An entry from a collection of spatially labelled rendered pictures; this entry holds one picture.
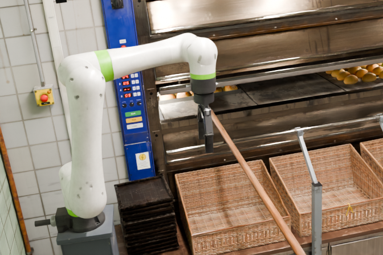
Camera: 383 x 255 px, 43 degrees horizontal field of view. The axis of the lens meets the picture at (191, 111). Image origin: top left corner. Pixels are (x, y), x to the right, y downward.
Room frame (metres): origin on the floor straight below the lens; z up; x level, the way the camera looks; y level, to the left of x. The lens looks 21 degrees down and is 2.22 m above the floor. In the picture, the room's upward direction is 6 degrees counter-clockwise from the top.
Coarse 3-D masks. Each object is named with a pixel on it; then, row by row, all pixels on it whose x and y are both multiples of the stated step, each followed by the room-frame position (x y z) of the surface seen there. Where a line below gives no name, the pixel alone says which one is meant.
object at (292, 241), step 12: (216, 120) 2.51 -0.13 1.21; (228, 144) 2.21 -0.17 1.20; (240, 156) 2.04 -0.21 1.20; (252, 180) 1.81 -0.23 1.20; (264, 192) 1.70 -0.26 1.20; (264, 204) 1.64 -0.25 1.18; (276, 216) 1.53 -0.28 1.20; (288, 228) 1.45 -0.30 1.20; (288, 240) 1.39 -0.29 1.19; (300, 252) 1.31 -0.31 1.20
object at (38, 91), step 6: (48, 84) 2.51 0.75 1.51; (36, 90) 2.44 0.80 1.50; (42, 90) 2.44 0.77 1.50; (48, 90) 2.45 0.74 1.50; (54, 90) 2.51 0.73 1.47; (36, 96) 2.44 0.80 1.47; (48, 96) 2.45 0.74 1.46; (54, 96) 2.46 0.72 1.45; (36, 102) 2.44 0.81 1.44; (42, 102) 2.44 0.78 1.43; (48, 102) 2.45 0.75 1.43; (54, 102) 2.45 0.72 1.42
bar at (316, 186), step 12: (348, 120) 2.41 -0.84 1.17; (360, 120) 2.41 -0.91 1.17; (372, 120) 2.42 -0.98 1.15; (276, 132) 2.34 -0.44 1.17; (288, 132) 2.35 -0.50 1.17; (300, 132) 2.35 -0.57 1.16; (204, 144) 2.28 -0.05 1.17; (216, 144) 2.28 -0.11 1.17; (300, 144) 2.32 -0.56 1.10; (312, 168) 2.22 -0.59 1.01; (312, 180) 2.18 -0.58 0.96; (312, 192) 2.15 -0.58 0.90; (312, 204) 2.15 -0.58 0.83; (312, 216) 2.15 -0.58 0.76; (312, 228) 2.16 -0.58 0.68; (312, 240) 2.16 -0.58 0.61; (312, 252) 2.16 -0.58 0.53
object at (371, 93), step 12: (312, 96) 2.82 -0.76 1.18; (324, 96) 2.80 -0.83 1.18; (336, 96) 2.79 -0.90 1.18; (348, 96) 2.80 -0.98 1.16; (360, 96) 2.81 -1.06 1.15; (240, 108) 2.74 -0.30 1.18; (252, 108) 2.72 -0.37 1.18; (264, 108) 2.71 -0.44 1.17; (276, 108) 2.73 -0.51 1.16; (288, 108) 2.74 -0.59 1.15; (168, 120) 2.65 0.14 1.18; (180, 120) 2.64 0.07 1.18; (192, 120) 2.64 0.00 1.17
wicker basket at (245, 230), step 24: (216, 168) 2.63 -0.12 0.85; (240, 168) 2.64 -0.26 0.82; (264, 168) 2.60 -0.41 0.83; (192, 192) 2.57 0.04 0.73; (216, 192) 2.59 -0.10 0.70; (240, 192) 2.60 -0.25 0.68; (192, 216) 2.52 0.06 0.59; (216, 216) 2.50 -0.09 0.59; (240, 216) 2.48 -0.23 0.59; (264, 216) 2.45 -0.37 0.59; (288, 216) 2.22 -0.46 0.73; (192, 240) 2.13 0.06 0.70; (216, 240) 2.26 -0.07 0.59; (240, 240) 2.24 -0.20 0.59; (264, 240) 2.20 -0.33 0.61
